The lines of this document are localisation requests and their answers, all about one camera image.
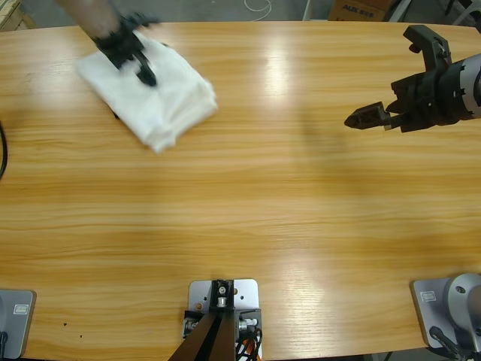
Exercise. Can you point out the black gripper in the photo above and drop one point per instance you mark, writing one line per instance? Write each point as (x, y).
(120, 47)
(428, 101)

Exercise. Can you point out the white printed t-shirt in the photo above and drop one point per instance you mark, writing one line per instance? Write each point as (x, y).
(165, 86)

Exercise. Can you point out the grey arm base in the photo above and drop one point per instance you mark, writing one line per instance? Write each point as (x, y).
(432, 312)
(19, 331)

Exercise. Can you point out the brown cardboard box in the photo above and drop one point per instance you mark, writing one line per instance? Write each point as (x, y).
(357, 10)

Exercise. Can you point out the grey metal leg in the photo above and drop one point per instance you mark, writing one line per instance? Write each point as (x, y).
(306, 9)

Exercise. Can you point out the wooden crate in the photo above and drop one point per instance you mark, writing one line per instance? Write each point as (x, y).
(13, 13)

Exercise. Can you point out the black clamp block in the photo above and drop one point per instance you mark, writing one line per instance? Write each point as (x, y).
(191, 321)
(252, 314)

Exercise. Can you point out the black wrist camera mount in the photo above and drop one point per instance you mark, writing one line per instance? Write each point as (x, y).
(139, 19)
(428, 45)

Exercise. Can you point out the white metal frame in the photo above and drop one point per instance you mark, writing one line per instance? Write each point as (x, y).
(399, 10)

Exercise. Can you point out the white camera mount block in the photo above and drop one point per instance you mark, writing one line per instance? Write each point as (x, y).
(248, 295)

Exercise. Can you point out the dark camera post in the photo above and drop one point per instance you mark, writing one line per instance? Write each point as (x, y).
(214, 338)

